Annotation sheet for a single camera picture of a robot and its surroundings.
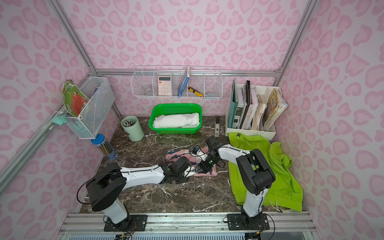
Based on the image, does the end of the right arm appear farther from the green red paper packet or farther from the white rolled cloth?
the green red paper packet

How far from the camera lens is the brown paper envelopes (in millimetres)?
933

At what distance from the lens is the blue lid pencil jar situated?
83 centimetres

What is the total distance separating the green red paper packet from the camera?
691mm
